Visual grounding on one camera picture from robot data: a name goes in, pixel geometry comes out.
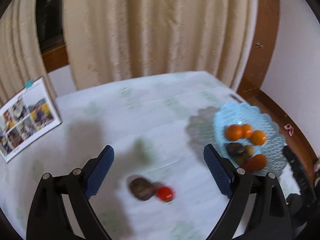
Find orange mandarin left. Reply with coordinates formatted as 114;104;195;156
225;124;243;141

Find dark avocado in basket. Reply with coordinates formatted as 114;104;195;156
226;142;246;157

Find pink slippers on floor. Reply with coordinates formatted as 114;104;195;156
284;124;294;137

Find small red tomato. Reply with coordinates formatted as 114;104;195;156
156;186;175;202

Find orange mandarin middle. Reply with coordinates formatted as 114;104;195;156
241;124;253;139

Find large orange front mandarin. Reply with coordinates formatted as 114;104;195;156
243;154;267;173

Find dark brown passion fruit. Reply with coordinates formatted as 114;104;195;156
129;177;156;201

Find white patterned tablecloth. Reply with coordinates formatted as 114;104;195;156
1;72;237;239

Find photo calendar stand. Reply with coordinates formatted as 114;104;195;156
1;77;62;163

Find light blue plastic fruit basket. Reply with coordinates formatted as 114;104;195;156
213;102;287;177

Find orange mandarin right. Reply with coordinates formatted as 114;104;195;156
250;130;267;146

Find beige patterned curtain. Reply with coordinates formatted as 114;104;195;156
1;0;255;103

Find small tan round fruit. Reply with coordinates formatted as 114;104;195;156
244;145;254;157

